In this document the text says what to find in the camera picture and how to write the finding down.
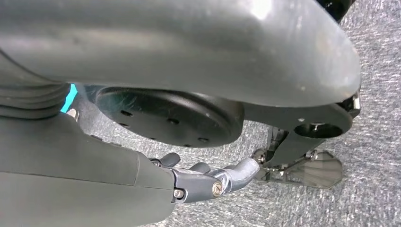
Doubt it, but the black round robot joint disc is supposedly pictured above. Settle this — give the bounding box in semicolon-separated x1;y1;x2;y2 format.
93;87;245;148

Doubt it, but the black robot leg bracket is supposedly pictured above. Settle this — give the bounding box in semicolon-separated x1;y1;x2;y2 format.
243;89;361;168

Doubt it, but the grey robot foot plate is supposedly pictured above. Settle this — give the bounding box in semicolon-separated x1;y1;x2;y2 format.
253;149;344;190

